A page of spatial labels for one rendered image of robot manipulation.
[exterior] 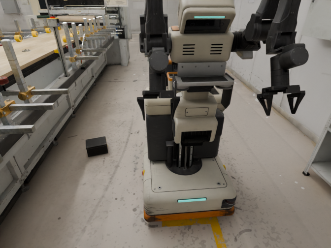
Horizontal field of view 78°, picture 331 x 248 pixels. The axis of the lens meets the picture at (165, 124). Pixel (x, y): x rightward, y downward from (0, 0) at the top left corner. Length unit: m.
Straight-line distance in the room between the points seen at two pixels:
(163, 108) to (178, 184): 0.52
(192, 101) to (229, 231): 0.95
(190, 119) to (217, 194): 0.57
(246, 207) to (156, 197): 0.73
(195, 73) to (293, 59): 0.40
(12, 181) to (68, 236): 0.63
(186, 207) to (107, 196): 0.68
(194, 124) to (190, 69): 0.29
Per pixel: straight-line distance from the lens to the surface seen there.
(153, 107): 1.32
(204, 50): 0.98
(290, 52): 0.76
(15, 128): 1.20
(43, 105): 1.38
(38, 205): 1.94
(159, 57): 0.62
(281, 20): 0.82
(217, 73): 1.00
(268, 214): 1.80
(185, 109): 1.06
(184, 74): 0.96
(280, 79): 0.81
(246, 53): 1.06
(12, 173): 1.96
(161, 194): 1.38
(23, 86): 1.63
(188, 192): 1.40
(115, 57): 5.45
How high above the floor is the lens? 1.33
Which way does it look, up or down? 30 degrees down
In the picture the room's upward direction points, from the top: straight up
